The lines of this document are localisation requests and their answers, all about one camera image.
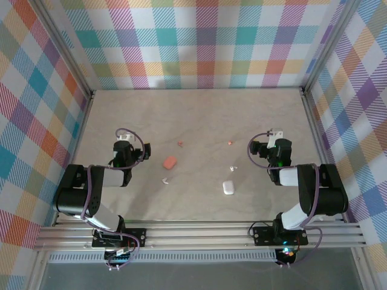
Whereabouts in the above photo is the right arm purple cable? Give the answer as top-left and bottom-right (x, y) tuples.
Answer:
(247, 132), (324, 268)

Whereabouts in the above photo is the pink earbud charging case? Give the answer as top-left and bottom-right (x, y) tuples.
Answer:
(162, 155), (178, 170)

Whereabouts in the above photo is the aluminium frame post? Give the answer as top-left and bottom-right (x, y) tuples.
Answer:
(31, 0), (95, 99)
(301, 0), (362, 93)

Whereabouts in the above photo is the long aluminium base rail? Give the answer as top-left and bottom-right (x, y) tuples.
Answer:
(33, 222), (368, 251)

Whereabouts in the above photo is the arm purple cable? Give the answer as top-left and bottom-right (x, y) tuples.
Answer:
(247, 132), (324, 268)
(81, 128), (145, 271)

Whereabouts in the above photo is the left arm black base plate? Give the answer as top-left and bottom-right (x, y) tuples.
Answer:
(92, 228), (148, 248)

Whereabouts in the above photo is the grey slotted cable duct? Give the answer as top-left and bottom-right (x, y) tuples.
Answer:
(48, 253), (279, 263)

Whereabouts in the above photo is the aluminium side rail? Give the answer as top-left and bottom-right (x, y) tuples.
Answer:
(53, 90), (95, 227)
(302, 89), (347, 224)

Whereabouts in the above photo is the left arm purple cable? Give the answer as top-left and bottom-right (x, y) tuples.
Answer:
(81, 128), (145, 271)

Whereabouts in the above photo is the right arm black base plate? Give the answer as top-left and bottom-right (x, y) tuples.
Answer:
(252, 225), (309, 246)

